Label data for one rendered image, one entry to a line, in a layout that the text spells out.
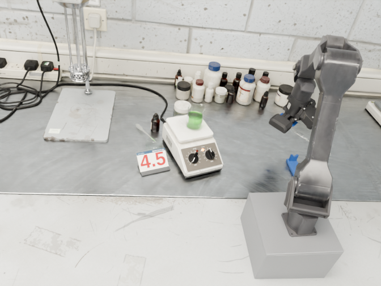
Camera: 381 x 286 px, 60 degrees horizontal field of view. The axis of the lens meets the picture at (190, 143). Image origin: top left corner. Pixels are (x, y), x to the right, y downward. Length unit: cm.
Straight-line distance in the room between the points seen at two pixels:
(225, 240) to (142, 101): 66
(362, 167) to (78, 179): 93
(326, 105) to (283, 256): 33
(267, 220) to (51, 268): 50
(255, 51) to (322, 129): 81
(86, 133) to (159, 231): 43
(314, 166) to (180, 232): 37
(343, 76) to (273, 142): 54
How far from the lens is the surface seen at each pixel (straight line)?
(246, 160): 110
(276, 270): 83
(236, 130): 122
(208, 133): 103
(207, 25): 140
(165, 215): 90
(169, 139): 105
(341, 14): 155
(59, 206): 94
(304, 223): 78
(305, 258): 81
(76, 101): 128
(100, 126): 115
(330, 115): 73
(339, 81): 73
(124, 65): 141
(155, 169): 101
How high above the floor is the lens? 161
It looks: 40 degrees down
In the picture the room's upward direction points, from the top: 9 degrees clockwise
